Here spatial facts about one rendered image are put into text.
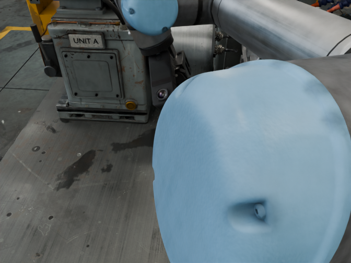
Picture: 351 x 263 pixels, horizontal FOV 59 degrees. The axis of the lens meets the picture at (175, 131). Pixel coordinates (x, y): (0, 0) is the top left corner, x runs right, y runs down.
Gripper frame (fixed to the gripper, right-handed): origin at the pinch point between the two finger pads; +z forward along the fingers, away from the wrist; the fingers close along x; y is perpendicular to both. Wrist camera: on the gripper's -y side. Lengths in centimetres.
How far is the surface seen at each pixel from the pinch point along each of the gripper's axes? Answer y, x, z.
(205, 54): 33.4, -3.3, 2.0
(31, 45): 242, 203, 36
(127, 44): 32.0, 17.7, -9.7
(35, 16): 39, 44, -25
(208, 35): 36.5, -5.9, -2.4
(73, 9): 39, 31, -23
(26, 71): 191, 187, 43
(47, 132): 24, 58, 8
